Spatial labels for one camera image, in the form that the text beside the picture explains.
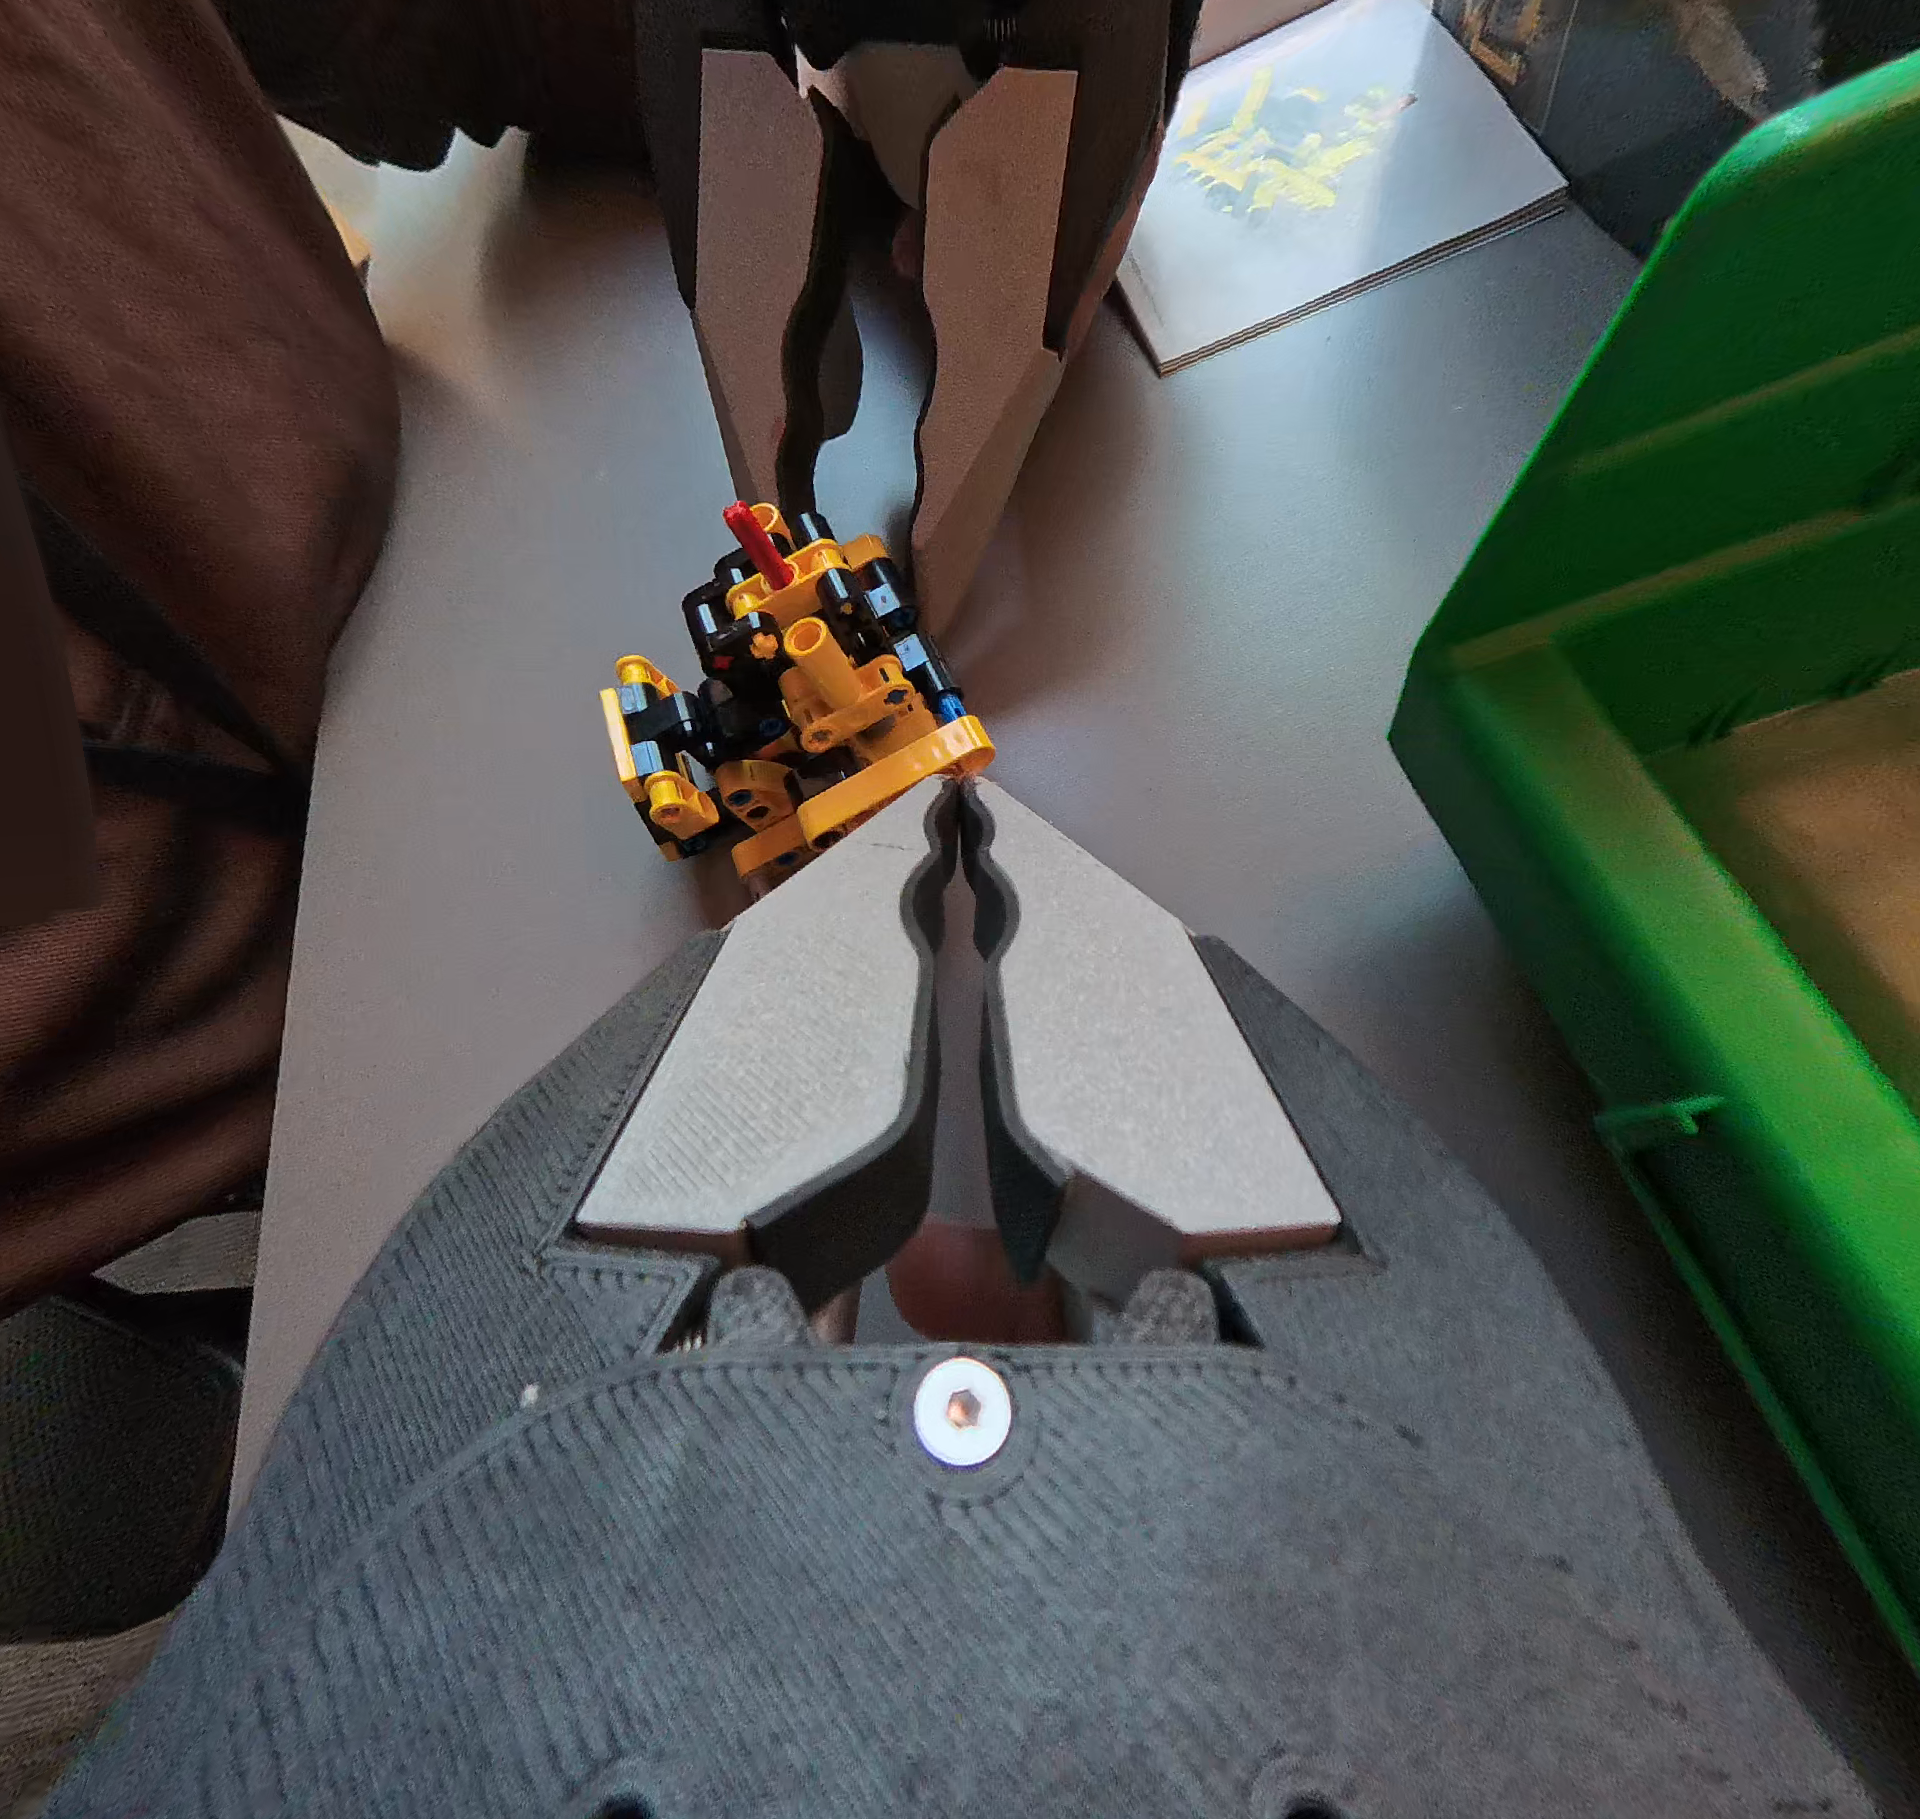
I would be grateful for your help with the yellow and black lego model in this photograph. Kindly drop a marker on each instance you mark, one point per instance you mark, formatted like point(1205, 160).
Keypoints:
point(841, 679)

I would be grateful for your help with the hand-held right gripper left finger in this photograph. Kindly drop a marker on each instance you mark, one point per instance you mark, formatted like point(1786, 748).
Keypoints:
point(751, 1085)

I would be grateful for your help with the person's brown clothing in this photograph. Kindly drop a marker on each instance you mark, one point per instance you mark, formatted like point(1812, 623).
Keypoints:
point(181, 349)

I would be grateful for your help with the green plastic bin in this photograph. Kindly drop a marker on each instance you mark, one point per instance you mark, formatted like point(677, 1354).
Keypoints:
point(1651, 500)

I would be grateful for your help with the black mesh chair seat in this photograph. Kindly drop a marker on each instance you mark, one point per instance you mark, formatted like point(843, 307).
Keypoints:
point(106, 1460)

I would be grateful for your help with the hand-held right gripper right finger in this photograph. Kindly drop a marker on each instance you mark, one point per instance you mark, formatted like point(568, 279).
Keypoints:
point(1156, 1085)

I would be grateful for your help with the lego instruction booklet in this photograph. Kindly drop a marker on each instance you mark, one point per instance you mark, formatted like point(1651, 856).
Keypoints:
point(1351, 153)

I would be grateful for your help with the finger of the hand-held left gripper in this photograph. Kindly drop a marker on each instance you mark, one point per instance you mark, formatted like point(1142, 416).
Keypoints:
point(744, 244)
point(998, 291)

